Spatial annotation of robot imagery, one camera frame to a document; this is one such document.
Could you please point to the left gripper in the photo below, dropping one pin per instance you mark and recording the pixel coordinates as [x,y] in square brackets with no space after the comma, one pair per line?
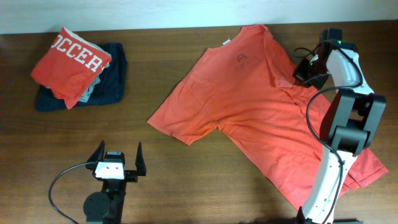
[132,175]

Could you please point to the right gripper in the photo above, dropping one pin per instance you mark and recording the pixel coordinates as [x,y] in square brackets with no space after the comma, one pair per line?
[298,73]

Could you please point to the orange t-shirt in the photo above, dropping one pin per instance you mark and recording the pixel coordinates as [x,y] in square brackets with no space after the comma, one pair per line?
[246,89]

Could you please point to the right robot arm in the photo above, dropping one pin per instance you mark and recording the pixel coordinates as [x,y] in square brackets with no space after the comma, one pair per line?
[349,124]

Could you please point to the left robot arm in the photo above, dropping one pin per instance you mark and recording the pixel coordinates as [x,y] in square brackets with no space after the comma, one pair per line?
[106,206]

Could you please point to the folded navy garment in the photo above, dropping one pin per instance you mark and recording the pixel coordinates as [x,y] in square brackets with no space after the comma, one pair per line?
[109,90]

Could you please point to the folded grey garment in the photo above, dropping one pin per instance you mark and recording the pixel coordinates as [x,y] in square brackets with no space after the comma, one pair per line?
[87,93]

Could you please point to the folded red soccer shirt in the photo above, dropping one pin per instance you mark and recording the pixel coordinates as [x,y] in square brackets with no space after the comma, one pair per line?
[70,66]

